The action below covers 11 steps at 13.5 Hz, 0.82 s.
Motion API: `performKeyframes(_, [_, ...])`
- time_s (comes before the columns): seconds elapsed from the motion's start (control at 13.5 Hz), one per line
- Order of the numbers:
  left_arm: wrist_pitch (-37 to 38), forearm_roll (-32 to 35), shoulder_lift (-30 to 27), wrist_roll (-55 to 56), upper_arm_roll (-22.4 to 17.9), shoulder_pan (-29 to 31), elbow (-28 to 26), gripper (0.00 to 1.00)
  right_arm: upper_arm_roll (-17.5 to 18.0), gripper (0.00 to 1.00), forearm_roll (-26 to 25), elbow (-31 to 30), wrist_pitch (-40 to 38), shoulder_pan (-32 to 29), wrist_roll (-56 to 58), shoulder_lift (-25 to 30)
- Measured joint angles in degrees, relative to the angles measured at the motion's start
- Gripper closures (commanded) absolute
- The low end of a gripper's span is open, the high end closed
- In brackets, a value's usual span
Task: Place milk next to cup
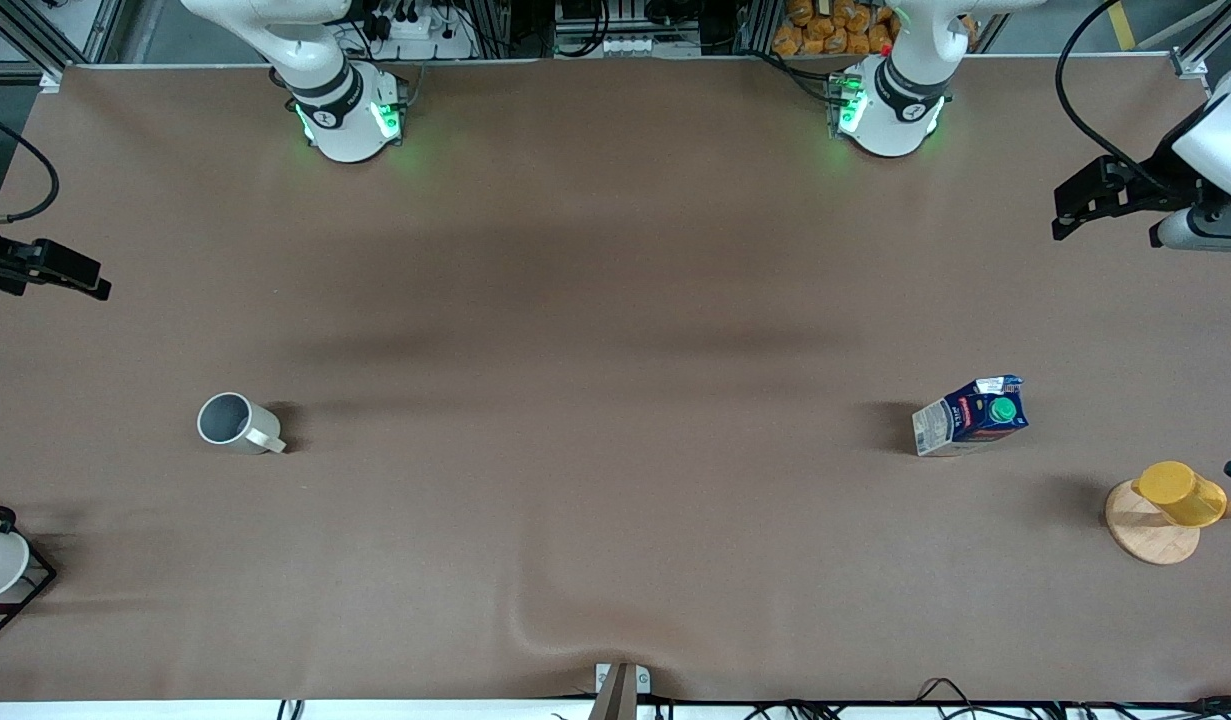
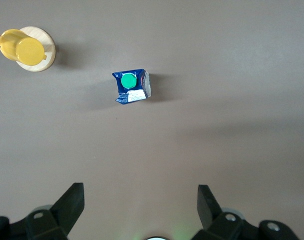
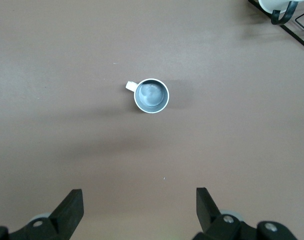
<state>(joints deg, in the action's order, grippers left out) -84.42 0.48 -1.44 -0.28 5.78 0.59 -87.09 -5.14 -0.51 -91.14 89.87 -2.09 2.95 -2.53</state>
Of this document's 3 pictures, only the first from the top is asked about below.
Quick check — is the white ribbed mug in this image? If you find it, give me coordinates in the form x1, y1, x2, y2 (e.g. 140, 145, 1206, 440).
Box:
196, 391, 287, 457

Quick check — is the yellow plastic cup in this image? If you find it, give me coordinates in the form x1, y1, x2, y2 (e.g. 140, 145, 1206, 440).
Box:
1132, 460, 1229, 529

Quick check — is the long white power strip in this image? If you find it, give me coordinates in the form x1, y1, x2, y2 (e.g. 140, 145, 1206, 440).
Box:
595, 34, 700, 58

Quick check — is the blue milk carton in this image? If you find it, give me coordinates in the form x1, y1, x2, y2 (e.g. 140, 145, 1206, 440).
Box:
911, 375, 1030, 458

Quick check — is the black wire rack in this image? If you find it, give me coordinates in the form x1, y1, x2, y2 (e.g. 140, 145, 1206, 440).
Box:
0, 486, 59, 645

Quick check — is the bag of orange buns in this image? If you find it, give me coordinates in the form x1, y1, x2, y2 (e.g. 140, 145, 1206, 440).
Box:
772, 0, 978, 58

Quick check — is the aluminium frame profile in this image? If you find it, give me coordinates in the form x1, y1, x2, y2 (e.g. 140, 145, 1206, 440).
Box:
0, 0, 128, 93
1135, 0, 1231, 81

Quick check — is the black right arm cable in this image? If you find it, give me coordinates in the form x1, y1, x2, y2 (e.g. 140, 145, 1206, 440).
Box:
0, 106, 62, 225

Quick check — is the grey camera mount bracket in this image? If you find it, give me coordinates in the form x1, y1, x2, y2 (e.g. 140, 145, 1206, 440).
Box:
588, 661, 653, 720

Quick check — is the black looped floor cable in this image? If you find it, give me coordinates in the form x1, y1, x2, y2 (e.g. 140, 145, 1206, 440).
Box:
913, 676, 991, 709

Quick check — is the round wooden cup stand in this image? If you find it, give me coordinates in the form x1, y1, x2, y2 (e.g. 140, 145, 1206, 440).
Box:
1104, 478, 1231, 567

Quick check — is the white power strip with plugs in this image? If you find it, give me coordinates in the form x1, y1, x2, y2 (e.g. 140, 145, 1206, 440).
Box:
359, 0, 478, 60

